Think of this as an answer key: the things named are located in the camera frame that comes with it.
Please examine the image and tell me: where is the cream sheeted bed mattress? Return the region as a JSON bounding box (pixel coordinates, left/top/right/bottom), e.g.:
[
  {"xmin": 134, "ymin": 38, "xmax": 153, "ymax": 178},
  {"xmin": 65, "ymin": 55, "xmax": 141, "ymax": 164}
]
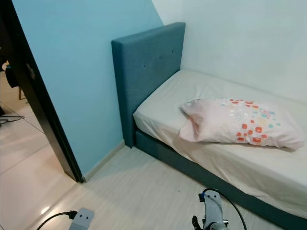
[{"xmin": 133, "ymin": 69, "xmax": 307, "ymax": 220}]

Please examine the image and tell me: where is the teal fabric headboard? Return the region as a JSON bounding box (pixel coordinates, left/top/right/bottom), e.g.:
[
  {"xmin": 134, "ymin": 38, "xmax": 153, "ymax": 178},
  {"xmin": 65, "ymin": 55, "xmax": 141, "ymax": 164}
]
[{"xmin": 111, "ymin": 22, "xmax": 187, "ymax": 149}]

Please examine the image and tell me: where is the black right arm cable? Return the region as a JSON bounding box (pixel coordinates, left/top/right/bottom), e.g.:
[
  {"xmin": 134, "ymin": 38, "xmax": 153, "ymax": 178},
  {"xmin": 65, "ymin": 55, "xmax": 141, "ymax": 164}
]
[{"xmin": 202, "ymin": 188, "xmax": 248, "ymax": 230}]

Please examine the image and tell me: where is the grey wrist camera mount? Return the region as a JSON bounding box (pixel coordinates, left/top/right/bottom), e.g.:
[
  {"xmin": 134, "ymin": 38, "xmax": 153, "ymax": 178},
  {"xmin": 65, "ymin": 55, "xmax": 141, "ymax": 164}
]
[
  {"xmin": 69, "ymin": 207, "xmax": 96, "ymax": 230},
  {"xmin": 198, "ymin": 191, "xmax": 227, "ymax": 230}
]

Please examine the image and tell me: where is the teal bed base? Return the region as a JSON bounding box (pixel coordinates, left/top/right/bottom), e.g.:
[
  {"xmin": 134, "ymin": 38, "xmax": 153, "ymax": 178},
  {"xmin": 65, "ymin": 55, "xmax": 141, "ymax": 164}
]
[{"xmin": 134, "ymin": 130, "xmax": 307, "ymax": 230}]

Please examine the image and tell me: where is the black door frame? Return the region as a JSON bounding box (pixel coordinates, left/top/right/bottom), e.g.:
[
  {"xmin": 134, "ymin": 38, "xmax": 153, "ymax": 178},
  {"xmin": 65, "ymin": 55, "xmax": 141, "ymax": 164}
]
[{"xmin": 0, "ymin": 0, "xmax": 85, "ymax": 184}]

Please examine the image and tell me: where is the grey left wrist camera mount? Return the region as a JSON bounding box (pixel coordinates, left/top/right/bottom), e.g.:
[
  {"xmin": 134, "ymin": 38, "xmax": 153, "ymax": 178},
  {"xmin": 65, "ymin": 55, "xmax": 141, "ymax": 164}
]
[{"xmin": 69, "ymin": 207, "xmax": 96, "ymax": 230}]

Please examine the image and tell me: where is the pink pillow with orange print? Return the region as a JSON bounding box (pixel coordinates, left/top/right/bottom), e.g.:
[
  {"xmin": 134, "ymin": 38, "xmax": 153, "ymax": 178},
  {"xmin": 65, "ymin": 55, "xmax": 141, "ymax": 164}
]
[{"xmin": 179, "ymin": 98, "xmax": 306, "ymax": 151}]

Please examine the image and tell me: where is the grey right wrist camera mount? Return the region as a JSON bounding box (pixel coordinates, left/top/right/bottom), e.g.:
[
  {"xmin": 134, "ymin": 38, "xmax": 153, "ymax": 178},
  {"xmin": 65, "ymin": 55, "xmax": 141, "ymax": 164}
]
[{"xmin": 198, "ymin": 191, "xmax": 227, "ymax": 230}]

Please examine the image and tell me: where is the black hanging garment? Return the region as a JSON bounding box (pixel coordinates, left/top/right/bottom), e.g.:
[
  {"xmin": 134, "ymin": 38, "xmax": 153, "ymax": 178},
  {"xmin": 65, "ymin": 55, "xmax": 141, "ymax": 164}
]
[{"xmin": 2, "ymin": 62, "xmax": 20, "ymax": 90}]

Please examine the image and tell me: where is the black floor cable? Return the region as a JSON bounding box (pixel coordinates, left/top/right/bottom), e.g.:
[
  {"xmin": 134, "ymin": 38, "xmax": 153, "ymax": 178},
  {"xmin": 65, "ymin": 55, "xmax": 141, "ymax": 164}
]
[{"xmin": 0, "ymin": 114, "xmax": 26, "ymax": 127}]

